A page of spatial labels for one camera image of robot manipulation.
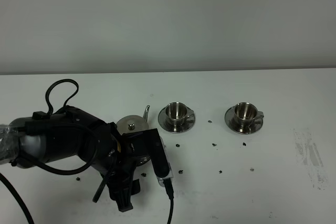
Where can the right stainless steel teacup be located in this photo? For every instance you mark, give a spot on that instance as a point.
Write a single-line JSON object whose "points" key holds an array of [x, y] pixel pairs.
{"points": [[245, 114]]}

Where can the left stainless steel teacup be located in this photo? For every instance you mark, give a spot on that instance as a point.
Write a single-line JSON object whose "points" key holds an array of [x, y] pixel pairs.
{"points": [[177, 113]]}

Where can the left stainless steel saucer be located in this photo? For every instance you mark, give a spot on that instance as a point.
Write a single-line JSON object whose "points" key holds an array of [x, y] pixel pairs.
{"points": [[175, 129]]}

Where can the stainless steel teacup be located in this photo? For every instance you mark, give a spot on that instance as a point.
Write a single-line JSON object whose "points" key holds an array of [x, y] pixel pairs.
{"points": [[177, 113], [245, 114]]}

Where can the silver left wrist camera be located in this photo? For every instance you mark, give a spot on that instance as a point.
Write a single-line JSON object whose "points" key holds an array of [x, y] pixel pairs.
{"points": [[162, 166]]}

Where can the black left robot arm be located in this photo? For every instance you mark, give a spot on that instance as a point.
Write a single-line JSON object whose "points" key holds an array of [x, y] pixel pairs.
{"points": [[71, 140]]}

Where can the right stainless steel saucer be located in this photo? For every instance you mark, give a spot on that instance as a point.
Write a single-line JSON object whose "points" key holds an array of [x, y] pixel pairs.
{"points": [[234, 126]]}

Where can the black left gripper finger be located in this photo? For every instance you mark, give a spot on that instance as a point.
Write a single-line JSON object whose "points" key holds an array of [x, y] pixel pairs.
{"points": [[135, 187], [120, 188]]}

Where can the stainless steel teapot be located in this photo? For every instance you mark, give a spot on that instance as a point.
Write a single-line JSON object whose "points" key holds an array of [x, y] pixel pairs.
{"points": [[132, 124]]}

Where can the stainless steel saucer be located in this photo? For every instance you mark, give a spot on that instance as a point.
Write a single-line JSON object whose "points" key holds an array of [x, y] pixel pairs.
{"points": [[175, 129], [234, 126]]}

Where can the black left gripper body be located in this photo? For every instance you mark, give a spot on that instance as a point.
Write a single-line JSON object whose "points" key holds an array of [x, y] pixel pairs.
{"points": [[110, 158]]}

